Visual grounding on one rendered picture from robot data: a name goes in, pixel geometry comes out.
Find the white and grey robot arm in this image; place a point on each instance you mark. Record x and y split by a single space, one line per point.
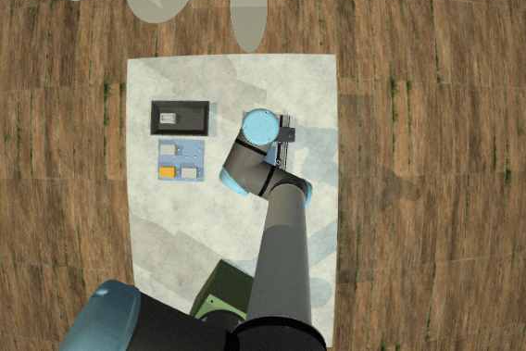
118 317

